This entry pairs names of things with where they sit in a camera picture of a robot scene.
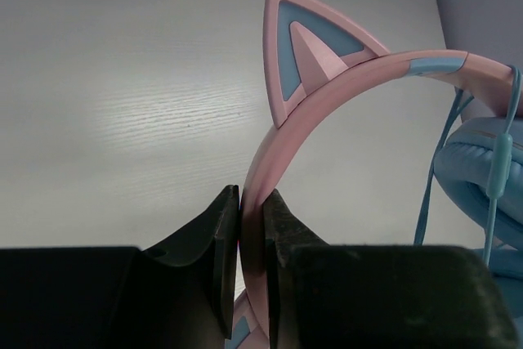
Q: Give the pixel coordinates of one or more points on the pink blue cat-ear headphones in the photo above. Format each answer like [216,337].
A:
[315,60]

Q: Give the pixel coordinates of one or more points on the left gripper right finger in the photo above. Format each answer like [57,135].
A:
[384,296]

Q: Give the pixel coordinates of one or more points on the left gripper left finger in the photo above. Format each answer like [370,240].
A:
[178,293]

